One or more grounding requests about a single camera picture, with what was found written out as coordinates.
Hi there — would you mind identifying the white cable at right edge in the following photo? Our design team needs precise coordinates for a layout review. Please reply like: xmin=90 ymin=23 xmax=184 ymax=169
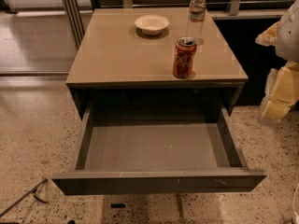
xmin=291 ymin=182 xmax=299 ymax=224

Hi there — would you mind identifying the red coke can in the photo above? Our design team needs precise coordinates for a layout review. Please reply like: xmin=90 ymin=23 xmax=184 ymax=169
xmin=173 ymin=36 xmax=197 ymax=78

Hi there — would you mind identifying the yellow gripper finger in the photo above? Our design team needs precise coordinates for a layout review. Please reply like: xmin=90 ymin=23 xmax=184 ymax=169
xmin=261 ymin=62 xmax=299 ymax=121
xmin=255 ymin=22 xmax=278 ymax=47

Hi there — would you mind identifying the grey cabinet with glossy top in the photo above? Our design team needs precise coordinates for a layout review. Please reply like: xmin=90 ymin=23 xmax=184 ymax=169
xmin=66 ymin=7 xmax=248 ymax=115

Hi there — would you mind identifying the clear plastic water bottle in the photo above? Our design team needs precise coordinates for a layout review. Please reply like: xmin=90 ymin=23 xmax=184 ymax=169
xmin=186 ymin=0 xmax=206 ymax=45

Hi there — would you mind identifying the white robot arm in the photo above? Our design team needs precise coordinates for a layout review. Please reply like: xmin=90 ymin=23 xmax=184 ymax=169
xmin=255 ymin=0 xmax=299 ymax=125

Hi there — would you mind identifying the small black floor object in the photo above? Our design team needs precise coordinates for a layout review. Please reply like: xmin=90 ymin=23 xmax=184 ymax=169
xmin=110 ymin=203 xmax=126 ymax=208

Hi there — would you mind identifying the white bowl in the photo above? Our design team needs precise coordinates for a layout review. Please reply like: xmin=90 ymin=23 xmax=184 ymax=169
xmin=135 ymin=15 xmax=169 ymax=35

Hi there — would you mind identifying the metal rod on floor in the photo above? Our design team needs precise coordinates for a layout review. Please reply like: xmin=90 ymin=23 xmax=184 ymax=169
xmin=0 ymin=178 xmax=48 ymax=217

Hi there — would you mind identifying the open grey top drawer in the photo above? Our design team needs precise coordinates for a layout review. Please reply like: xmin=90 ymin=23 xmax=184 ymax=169
xmin=52 ymin=105 xmax=266 ymax=195

